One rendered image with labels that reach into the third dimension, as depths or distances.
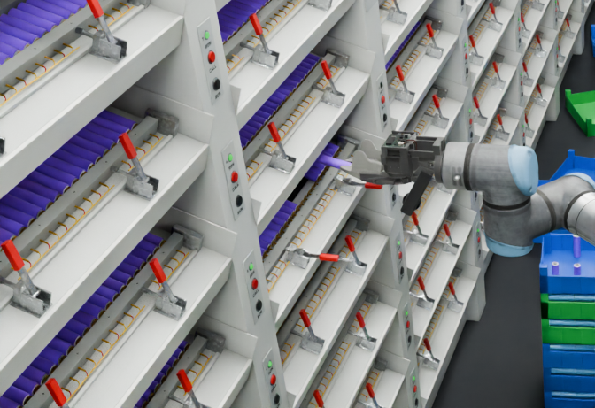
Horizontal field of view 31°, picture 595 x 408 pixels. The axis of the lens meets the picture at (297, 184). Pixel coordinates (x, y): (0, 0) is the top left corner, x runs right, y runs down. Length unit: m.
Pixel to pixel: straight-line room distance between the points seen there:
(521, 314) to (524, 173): 1.48
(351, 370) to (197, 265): 0.78
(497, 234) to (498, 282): 1.51
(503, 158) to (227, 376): 0.65
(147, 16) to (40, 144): 0.33
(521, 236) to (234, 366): 0.63
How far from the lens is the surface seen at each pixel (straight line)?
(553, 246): 2.97
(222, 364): 1.77
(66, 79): 1.33
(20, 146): 1.21
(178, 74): 1.55
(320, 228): 2.08
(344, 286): 2.25
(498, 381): 3.17
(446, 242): 3.05
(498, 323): 3.39
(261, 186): 1.83
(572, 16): 5.13
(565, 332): 2.89
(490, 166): 1.99
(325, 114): 2.06
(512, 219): 2.03
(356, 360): 2.37
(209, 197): 1.63
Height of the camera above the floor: 2.03
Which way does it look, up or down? 28 degrees down
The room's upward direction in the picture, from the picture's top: 9 degrees counter-clockwise
